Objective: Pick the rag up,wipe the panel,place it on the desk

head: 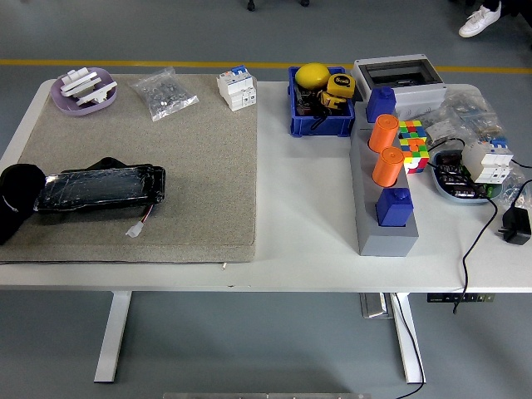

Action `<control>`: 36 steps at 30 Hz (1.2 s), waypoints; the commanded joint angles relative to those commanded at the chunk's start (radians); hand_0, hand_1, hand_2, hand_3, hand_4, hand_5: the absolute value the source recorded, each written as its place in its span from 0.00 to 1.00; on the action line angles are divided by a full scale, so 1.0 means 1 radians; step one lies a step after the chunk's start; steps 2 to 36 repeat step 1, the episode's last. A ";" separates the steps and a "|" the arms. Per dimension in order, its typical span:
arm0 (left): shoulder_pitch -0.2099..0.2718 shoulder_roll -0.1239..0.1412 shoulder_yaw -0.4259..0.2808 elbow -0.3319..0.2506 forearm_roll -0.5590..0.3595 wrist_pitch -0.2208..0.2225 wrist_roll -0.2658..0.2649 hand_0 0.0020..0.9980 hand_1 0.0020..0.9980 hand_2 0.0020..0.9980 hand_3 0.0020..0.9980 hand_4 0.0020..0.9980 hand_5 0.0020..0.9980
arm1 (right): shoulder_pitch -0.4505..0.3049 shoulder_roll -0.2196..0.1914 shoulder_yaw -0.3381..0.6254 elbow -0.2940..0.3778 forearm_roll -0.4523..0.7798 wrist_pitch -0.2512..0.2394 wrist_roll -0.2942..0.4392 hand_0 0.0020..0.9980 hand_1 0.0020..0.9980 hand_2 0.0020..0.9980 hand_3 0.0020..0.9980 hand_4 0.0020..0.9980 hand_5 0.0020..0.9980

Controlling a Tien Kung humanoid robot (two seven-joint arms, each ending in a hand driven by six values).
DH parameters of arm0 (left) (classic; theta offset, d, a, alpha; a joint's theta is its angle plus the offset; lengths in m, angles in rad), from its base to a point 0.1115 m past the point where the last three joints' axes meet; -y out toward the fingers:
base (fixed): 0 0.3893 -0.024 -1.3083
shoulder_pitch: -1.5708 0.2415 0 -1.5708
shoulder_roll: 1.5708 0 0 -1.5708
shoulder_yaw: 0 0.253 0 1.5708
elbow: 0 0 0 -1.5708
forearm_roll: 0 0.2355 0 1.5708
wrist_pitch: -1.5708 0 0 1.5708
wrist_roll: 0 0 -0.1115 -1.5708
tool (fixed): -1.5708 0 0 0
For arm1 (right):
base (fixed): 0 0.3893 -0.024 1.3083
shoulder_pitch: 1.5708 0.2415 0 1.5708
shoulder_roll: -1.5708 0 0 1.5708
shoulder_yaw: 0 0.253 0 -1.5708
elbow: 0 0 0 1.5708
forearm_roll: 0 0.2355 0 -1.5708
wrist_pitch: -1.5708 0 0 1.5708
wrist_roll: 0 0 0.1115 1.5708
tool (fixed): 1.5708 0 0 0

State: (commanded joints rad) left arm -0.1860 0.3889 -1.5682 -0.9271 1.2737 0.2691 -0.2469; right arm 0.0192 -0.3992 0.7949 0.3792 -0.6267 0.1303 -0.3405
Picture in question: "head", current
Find black glossy panel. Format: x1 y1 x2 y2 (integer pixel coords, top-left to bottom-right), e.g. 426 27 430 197
32 156 166 214

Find black rag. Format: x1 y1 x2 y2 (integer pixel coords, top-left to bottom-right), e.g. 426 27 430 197
0 164 47 246

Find grey box under desk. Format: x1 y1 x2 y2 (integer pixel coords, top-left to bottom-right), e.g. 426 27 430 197
359 293 394 320

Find black desk control panel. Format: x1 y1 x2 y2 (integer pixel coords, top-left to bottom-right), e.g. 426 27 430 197
426 293 496 303

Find grey-brown mat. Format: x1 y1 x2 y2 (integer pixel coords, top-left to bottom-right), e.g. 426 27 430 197
0 73 259 264

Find blue plastic bin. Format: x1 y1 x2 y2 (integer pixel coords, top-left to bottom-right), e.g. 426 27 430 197
287 66 357 138

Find dark small tool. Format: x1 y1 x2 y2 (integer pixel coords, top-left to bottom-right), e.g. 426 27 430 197
295 85 323 119

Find orange cylinder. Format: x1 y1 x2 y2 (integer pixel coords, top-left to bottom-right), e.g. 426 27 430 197
368 114 400 154
372 146 405 187

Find grey block holder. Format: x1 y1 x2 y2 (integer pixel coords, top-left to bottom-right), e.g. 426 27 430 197
348 101 419 257

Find blue square block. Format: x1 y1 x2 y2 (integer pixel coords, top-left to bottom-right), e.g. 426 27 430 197
375 187 415 228
366 86 397 125

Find yellow dome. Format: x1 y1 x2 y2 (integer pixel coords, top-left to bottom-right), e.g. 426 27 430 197
294 62 332 91

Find yellow tape measure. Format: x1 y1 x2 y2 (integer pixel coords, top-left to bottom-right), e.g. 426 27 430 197
318 73 357 111

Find clear bag of screws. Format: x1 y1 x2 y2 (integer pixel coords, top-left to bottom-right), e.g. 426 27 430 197
127 66 200 123

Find colourful puzzle cube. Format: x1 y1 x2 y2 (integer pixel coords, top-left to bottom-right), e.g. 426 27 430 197
397 120 431 175

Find dark electronic parts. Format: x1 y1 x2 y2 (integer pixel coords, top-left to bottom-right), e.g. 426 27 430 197
434 152 490 197

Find light blue dish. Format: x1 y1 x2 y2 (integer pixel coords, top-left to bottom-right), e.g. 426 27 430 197
429 149 504 207

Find white table leg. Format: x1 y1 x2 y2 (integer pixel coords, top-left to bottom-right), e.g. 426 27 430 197
93 290 133 383
390 293 427 384

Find large clear bag of parts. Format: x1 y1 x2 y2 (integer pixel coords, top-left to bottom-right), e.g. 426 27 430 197
421 88 500 146

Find purple tray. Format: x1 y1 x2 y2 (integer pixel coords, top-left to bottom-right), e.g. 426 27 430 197
50 67 119 116

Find small clear plastic bag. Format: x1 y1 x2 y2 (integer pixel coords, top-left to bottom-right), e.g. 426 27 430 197
494 160 532 209

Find black power adapter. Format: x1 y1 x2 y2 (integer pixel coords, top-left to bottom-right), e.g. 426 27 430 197
497 179 532 245

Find white shoe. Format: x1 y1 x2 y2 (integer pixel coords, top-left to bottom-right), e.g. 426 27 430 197
458 1 503 38

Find white circuit breaker blue switch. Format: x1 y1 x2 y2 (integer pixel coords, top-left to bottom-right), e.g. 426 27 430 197
216 65 259 112
461 136 515 185

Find white wire connector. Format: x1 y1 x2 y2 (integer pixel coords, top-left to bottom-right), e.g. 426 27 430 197
125 202 155 239

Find grey electrical enclosure box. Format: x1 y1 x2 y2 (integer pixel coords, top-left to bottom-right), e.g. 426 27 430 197
352 54 448 117

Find black cable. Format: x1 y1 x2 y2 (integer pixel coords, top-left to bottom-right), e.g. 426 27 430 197
426 138 499 316
390 293 426 399

